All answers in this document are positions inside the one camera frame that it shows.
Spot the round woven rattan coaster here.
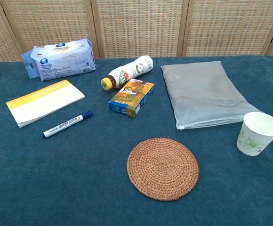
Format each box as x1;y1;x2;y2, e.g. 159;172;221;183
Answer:
127;137;200;195

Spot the white flower print paper cup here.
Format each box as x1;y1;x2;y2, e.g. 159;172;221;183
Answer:
236;112;273;157

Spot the colourful printed cardboard box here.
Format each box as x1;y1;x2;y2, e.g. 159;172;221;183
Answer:
108;79;155;118

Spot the folded grey cloth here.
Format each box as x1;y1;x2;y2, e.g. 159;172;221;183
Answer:
160;60;264;130

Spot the yellow capped drink bottle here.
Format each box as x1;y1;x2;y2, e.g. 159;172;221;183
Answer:
100;55;154;91

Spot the blue white tissue pack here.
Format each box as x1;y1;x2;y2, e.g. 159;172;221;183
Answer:
21;38;97;82

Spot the yellow white notebook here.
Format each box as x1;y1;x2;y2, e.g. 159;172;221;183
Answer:
6;79;86;129

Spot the blue carpet table cover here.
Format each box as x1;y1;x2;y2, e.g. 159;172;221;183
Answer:
0;55;273;226

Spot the woven rattan folding screen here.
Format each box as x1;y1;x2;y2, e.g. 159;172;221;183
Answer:
0;0;273;65

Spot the white blue marker pen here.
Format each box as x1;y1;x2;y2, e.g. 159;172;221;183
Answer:
42;110;94;139

